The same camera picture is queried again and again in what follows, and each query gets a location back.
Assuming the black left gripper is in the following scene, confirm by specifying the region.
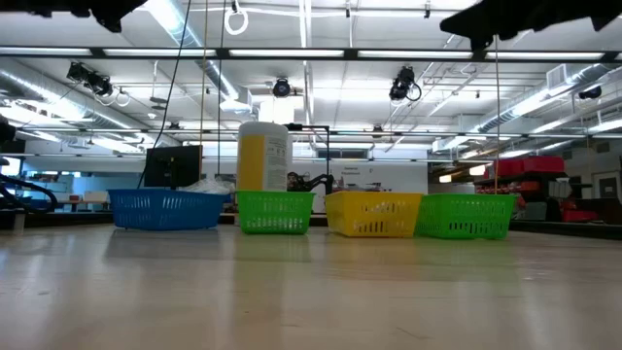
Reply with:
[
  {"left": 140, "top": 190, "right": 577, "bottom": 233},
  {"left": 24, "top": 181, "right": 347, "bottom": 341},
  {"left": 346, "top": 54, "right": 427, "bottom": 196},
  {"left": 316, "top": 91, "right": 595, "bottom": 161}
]
[{"left": 48, "top": 0, "right": 149, "bottom": 34}]

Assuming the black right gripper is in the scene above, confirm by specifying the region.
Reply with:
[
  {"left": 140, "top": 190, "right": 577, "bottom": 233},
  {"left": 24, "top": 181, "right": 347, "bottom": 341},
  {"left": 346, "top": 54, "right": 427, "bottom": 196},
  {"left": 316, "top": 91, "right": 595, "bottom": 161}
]
[{"left": 439, "top": 0, "right": 597, "bottom": 53}]

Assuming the small black ceiling fixture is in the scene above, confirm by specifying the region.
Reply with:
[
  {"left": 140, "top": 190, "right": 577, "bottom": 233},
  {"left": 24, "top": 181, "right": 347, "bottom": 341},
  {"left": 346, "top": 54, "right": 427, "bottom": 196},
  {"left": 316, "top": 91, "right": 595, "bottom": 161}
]
[{"left": 576, "top": 85, "right": 604, "bottom": 101}]

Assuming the red storage bin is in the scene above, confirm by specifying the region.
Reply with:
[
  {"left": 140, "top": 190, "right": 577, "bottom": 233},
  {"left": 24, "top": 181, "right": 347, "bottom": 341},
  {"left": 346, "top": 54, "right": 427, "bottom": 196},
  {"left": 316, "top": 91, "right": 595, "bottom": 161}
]
[
  {"left": 484, "top": 158, "right": 525, "bottom": 179},
  {"left": 522, "top": 155, "right": 567, "bottom": 175}
]

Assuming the black monitor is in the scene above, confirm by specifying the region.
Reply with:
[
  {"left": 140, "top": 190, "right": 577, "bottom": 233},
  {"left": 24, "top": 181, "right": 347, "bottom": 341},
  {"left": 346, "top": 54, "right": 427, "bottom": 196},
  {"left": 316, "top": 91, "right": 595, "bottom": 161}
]
[{"left": 143, "top": 144, "right": 204, "bottom": 191}]

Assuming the green plastic basket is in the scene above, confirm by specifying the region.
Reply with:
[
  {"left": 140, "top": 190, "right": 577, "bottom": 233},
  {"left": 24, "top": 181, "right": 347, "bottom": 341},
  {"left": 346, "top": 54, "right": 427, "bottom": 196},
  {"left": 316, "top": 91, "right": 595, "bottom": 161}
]
[
  {"left": 414, "top": 192, "right": 518, "bottom": 241},
  {"left": 235, "top": 190, "right": 317, "bottom": 236}
]

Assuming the dark storage shelf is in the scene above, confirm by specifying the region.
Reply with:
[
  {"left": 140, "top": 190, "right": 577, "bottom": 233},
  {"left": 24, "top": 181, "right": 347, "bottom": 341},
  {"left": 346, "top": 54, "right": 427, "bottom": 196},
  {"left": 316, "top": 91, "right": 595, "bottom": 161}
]
[{"left": 473, "top": 155, "right": 597, "bottom": 224}]

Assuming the thin black pole stand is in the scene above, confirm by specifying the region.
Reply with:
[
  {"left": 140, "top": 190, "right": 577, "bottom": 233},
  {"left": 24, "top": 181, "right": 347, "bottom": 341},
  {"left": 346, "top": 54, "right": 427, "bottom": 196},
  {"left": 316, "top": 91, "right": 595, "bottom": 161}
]
[{"left": 284, "top": 122, "right": 332, "bottom": 193}]

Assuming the crumpled clear plastic wrapper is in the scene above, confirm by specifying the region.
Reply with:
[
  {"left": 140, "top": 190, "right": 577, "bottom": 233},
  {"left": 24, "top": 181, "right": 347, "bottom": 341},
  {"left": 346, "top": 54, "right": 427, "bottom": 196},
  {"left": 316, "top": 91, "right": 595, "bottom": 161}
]
[{"left": 179, "top": 175, "right": 237, "bottom": 195}]

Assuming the blue plastic basket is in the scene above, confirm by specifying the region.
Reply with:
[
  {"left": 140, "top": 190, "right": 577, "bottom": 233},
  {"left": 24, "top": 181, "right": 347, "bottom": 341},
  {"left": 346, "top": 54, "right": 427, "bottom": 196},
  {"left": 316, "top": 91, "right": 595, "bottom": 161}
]
[{"left": 106, "top": 188, "right": 230, "bottom": 231}]

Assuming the white yellow wipes canister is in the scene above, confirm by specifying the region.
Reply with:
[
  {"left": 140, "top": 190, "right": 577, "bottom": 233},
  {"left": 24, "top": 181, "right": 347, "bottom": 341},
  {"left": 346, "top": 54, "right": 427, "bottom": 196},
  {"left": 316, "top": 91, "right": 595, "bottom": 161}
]
[{"left": 235, "top": 121, "right": 294, "bottom": 193}]

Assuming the low red box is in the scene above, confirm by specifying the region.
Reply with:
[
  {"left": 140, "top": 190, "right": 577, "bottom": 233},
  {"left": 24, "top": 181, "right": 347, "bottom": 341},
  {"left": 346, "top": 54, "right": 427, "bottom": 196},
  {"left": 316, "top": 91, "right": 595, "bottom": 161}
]
[{"left": 560, "top": 208, "right": 600, "bottom": 224}]

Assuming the yellow plastic basket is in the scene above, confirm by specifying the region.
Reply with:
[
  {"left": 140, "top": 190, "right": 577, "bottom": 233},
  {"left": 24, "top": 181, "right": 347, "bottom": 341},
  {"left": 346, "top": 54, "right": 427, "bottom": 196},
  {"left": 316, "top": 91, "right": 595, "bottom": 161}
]
[{"left": 324, "top": 191, "right": 425, "bottom": 239}]

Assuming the black angled background device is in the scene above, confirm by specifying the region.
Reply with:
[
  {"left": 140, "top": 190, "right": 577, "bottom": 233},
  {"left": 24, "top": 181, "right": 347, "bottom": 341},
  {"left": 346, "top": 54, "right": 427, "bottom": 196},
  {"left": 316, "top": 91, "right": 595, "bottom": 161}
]
[{"left": 286, "top": 170, "right": 337, "bottom": 193}]

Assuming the black ceiling camera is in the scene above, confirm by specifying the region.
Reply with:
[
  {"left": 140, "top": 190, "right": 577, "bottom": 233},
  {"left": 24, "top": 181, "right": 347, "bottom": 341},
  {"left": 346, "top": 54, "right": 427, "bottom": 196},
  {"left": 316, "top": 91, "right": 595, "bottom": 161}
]
[{"left": 65, "top": 60, "right": 116, "bottom": 98}]

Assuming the black hanging cable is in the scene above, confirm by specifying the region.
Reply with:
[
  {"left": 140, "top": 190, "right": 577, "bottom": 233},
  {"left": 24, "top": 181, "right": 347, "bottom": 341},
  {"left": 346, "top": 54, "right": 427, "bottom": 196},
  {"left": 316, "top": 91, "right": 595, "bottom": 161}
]
[{"left": 136, "top": 0, "right": 193, "bottom": 191}]

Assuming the thin yellow hanging rope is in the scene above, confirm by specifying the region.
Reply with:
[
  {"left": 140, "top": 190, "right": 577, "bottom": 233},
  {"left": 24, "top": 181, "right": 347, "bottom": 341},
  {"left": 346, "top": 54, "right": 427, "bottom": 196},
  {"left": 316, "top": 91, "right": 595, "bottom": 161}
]
[{"left": 493, "top": 46, "right": 501, "bottom": 195}]

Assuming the black hanging camera with cable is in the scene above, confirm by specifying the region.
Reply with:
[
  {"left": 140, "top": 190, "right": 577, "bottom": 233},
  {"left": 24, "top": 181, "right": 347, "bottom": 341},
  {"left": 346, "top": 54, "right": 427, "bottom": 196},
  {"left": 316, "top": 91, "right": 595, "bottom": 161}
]
[{"left": 388, "top": 65, "right": 423, "bottom": 103}]

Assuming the thin tan hanging rope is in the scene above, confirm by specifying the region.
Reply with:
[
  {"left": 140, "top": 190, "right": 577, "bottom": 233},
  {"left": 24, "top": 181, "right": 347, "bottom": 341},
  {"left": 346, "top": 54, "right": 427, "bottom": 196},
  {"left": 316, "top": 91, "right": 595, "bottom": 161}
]
[{"left": 197, "top": 0, "right": 211, "bottom": 179}]

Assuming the white hanging ring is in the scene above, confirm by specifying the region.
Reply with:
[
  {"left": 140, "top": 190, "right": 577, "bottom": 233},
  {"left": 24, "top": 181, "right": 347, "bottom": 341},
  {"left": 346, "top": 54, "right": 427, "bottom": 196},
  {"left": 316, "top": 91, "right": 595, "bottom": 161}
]
[{"left": 223, "top": 7, "right": 250, "bottom": 37}]

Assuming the black overhead frame beam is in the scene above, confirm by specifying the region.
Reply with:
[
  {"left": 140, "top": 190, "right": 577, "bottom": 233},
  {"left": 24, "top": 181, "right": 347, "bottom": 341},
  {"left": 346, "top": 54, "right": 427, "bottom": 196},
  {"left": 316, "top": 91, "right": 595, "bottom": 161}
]
[{"left": 0, "top": 45, "right": 622, "bottom": 63}]

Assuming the black overhead camera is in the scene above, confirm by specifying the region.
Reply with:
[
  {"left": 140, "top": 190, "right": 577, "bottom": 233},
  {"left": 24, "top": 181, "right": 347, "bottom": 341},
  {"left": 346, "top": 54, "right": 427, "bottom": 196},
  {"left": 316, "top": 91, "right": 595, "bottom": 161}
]
[{"left": 270, "top": 76, "right": 294, "bottom": 99}]

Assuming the black curved hose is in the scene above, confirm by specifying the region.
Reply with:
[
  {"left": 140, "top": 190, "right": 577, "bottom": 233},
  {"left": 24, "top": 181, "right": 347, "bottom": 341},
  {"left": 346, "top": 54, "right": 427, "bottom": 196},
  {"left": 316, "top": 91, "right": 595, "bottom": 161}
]
[{"left": 0, "top": 172, "right": 59, "bottom": 213}]

